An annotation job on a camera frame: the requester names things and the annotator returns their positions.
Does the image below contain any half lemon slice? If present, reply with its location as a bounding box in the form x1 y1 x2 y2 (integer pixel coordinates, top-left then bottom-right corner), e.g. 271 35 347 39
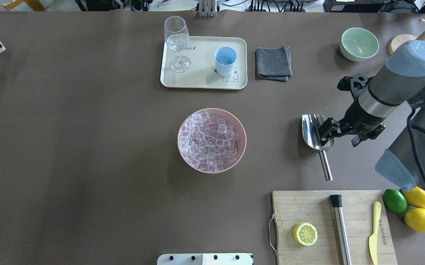
293 222 318 246

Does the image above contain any yellow lemon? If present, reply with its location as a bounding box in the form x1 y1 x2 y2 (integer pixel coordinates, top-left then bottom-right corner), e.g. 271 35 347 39
400 187 425 209
404 208 425 233

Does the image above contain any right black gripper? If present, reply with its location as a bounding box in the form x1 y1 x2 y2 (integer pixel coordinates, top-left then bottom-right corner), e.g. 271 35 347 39
318 74 385 146

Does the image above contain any yellow lemon lower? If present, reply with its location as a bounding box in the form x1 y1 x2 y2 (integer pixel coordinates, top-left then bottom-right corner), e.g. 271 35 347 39
404 208 425 233

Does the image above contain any light blue cup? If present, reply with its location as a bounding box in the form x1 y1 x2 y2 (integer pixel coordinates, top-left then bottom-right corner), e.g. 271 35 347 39
214 46 238 77

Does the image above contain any stainless steel ice scoop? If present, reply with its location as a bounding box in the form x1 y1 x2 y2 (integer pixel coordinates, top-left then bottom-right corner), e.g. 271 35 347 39
301 114 335 182

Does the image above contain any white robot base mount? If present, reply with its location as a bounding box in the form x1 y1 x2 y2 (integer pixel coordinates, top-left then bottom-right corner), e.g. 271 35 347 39
157 253 254 265

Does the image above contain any steel muddler black tip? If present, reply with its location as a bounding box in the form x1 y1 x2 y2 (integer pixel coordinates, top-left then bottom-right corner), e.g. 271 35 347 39
329 194 353 265

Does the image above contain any cream serving tray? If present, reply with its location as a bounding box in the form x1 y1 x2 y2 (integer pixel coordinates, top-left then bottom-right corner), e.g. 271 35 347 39
160 36 248 89

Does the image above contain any wooden mug tree stand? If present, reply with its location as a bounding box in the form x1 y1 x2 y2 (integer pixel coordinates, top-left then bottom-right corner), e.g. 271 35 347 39
387 18 425 55

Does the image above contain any green lime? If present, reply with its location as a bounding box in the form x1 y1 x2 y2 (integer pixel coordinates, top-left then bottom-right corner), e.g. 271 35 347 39
382 188 408 214

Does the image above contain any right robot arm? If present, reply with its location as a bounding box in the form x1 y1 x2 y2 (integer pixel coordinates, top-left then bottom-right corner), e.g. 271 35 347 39
317 40 425 191

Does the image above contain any pile of clear ice cubes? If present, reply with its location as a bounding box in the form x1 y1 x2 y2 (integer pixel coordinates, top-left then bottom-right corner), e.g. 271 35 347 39
179 110 239 173

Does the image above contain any clear wine glass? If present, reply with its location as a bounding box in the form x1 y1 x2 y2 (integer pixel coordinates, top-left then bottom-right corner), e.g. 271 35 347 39
164 16 191 73

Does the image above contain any yellow plastic knife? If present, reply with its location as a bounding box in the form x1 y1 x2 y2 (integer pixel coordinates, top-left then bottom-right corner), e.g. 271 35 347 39
368 201 382 265

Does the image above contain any pink bowl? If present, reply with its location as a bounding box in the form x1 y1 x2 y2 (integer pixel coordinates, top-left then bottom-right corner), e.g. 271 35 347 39
177 108 247 174

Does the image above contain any mint green bowl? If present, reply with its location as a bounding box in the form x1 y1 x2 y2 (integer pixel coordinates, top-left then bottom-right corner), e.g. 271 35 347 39
340 28 379 62

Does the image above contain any bamboo cutting board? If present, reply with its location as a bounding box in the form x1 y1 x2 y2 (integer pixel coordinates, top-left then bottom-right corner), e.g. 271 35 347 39
272 191 383 265

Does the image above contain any yellow lemon upper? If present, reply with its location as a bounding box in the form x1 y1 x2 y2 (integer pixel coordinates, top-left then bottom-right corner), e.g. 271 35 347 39
400 187 425 209

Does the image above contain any grey folded cloth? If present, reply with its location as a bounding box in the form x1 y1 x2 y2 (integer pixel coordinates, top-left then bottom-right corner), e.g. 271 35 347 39
255 45 293 82

